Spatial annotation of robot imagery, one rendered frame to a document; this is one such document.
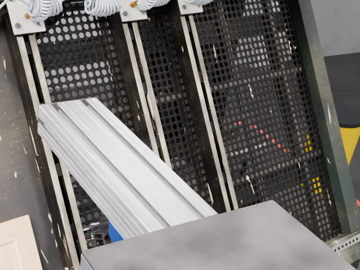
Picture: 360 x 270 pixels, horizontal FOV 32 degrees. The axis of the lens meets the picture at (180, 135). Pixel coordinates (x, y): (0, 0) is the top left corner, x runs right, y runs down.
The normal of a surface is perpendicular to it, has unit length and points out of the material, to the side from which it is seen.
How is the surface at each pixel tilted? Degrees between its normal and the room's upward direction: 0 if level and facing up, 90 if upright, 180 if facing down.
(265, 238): 0
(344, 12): 90
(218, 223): 0
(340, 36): 90
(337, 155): 57
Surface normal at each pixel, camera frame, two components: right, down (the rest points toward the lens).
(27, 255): 0.61, -0.11
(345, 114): 0.14, -0.87
